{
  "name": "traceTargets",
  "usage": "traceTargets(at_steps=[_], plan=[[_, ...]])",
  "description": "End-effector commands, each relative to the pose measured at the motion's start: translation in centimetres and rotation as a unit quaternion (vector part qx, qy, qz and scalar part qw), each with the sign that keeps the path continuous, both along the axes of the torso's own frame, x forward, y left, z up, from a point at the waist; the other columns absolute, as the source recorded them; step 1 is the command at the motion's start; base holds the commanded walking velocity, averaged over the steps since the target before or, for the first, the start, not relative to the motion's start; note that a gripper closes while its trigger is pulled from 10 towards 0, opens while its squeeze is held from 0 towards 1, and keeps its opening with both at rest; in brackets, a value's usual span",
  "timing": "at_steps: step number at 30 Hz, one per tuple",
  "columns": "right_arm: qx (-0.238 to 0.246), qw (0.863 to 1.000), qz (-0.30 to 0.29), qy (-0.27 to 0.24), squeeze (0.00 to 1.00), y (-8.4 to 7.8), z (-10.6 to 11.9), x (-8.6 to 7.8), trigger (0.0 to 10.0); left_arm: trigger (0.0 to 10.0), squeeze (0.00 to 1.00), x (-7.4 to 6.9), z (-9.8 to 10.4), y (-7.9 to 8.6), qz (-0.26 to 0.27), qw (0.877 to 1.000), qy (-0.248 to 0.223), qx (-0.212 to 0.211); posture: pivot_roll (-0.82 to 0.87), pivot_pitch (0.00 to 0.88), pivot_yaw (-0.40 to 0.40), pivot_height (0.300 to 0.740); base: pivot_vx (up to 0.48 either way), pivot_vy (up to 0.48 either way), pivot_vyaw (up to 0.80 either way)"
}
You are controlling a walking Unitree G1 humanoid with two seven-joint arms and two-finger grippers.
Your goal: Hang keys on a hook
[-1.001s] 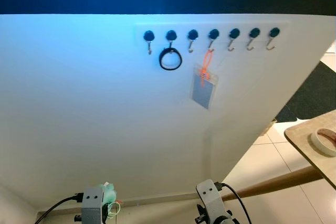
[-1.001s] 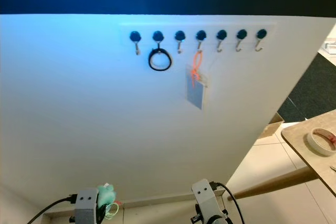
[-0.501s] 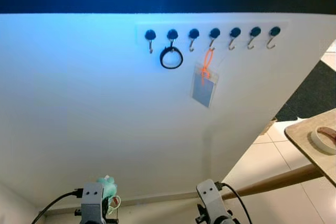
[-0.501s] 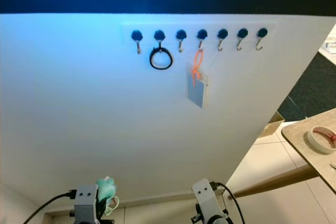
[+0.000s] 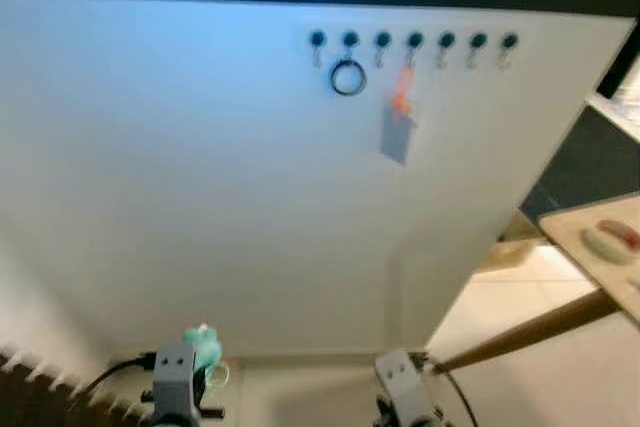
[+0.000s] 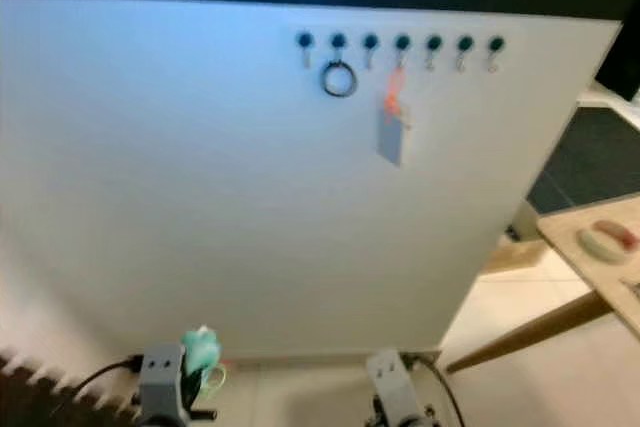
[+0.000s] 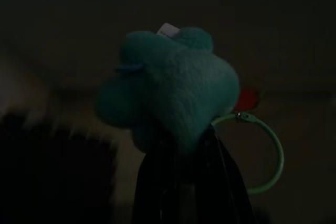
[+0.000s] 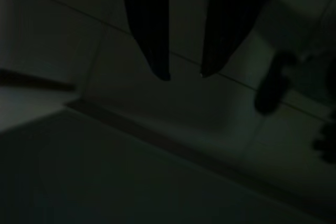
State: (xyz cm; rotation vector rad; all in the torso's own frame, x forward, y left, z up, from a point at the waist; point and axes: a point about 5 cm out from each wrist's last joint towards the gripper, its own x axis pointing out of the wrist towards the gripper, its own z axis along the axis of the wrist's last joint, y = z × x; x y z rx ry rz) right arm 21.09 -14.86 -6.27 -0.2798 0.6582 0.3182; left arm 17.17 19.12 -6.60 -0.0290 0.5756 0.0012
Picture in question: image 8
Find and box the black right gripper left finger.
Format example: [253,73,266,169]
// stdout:
[119,0,171,82]

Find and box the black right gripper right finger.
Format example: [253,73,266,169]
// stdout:
[201,0,283,78]

